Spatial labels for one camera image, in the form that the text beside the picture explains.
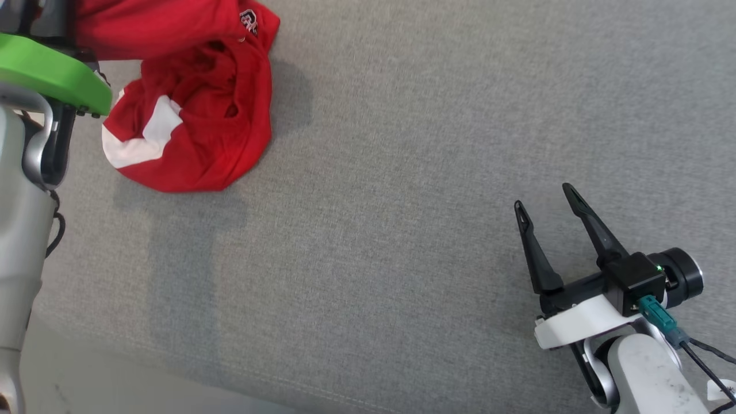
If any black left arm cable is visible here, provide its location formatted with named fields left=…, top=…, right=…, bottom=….
left=45, top=190, right=67, bottom=259

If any red basketball jersey white trim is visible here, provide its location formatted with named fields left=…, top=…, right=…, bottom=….
left=102, top=37, right=274, bottom=193

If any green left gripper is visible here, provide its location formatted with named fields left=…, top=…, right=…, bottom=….
left=0, top=0, right=113, bottom=118

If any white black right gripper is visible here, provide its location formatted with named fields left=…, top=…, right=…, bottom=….
left=515, top=183, right=668, bottom=350

